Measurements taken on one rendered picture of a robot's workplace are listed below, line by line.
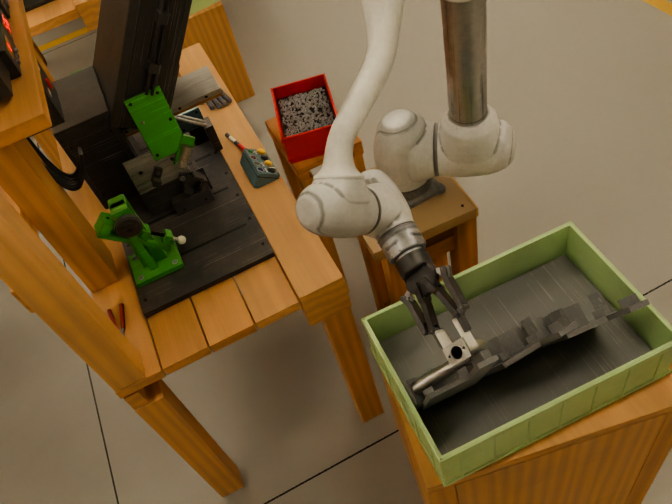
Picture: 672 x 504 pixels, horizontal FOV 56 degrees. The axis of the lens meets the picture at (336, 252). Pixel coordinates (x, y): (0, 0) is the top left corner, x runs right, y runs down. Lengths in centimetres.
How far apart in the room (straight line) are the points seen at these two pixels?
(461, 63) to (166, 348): 109
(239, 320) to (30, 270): 60
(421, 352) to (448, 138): 58
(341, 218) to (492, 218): 190
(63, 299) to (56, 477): 150
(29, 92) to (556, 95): 275
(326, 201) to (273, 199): 86
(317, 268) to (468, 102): 62
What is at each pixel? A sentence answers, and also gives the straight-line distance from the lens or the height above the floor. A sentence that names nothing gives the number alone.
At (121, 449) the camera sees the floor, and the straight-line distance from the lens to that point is 285.
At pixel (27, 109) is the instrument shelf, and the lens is 164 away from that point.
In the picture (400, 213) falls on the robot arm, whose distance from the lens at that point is 134.
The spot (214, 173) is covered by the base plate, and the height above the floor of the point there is 90.
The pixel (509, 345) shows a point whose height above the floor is 92.
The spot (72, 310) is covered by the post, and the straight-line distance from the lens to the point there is 158.
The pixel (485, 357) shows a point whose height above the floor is 114.
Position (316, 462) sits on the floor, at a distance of 253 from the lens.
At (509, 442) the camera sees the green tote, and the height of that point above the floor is 87.
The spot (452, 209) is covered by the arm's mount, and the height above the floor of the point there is 89.
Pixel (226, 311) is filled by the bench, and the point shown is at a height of 88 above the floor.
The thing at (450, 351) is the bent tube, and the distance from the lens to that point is 130.
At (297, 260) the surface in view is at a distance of 186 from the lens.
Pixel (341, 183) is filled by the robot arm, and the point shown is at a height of 145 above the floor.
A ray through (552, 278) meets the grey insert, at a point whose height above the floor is 85.
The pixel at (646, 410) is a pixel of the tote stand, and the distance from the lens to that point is 171.
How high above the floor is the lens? 230
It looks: 49 degrees down
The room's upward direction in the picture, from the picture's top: 17 degrees counter-clockwise
